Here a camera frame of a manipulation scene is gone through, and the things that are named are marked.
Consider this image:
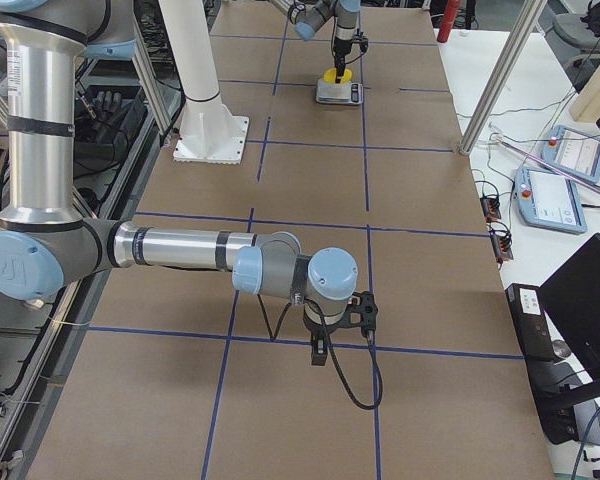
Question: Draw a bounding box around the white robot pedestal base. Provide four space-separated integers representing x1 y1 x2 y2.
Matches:
159 0 249 164

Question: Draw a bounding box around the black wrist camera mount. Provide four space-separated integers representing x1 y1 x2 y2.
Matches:
352 29 369 55

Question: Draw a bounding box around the near teach pendant tablet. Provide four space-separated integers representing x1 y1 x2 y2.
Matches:
515 166 588 234

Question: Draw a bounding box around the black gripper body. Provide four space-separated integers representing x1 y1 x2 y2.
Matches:
303 310 341 337
332 36 352 58

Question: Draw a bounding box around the black monitor with stand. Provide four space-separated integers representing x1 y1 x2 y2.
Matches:
532 233 600 445

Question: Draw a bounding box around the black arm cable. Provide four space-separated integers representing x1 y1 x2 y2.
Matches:
257 292 384 412

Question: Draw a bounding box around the metal reacher grabber stick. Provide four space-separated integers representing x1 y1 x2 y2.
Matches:
493 130 600 195

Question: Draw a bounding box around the grey digital kitchen scale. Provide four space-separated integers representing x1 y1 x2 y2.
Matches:
316 78 364 106

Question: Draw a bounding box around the aluminium frame post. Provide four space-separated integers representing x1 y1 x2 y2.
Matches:
458 0 547 156

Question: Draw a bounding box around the far teach pendant tablet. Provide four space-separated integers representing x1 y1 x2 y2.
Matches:
541 125 600 183

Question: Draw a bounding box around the red cylinder bottle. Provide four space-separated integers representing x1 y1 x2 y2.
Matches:
437 0 461 43

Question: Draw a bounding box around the teach pendant tablet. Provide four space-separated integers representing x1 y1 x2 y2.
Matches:
515 166 588 234
541 125 600 183

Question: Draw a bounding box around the black small box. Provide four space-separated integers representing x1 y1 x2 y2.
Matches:
505 283 572 362

